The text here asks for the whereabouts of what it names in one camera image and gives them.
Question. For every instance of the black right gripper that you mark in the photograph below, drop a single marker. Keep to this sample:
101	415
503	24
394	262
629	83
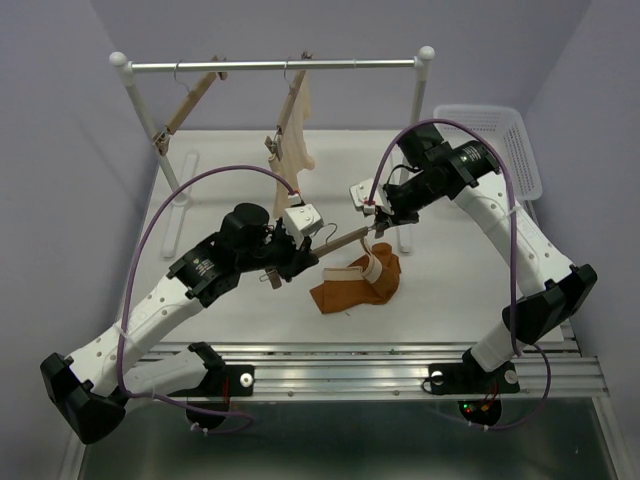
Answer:
397	218

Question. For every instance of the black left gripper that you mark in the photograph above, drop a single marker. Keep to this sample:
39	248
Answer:
300	261

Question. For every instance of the wooden hanger for brown underwear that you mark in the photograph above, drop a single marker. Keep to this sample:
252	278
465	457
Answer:
276	281

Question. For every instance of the brown underwear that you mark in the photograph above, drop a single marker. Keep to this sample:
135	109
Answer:
372	279

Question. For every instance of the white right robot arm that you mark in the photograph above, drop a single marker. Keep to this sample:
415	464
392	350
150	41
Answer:
545	286

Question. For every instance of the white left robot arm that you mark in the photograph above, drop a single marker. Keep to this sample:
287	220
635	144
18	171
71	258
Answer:
94	386

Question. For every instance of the cream underwear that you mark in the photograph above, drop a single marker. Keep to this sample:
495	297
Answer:
295	157

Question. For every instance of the wooden hanger with cream underwear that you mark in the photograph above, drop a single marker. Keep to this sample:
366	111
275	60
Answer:
273	143

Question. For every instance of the empty wooden clip hanger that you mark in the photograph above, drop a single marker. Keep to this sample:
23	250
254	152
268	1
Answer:
162	137

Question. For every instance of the white metal clothes rack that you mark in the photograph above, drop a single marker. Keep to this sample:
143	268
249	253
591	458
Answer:
127	70

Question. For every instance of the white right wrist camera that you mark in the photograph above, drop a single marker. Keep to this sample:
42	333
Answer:
369	199

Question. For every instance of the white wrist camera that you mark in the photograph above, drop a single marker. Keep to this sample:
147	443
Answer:
369	199
300	220

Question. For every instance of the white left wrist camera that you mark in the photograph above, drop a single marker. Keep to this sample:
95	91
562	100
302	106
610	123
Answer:
300	220

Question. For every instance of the aluminium mounting rail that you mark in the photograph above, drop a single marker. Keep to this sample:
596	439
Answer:
395	371

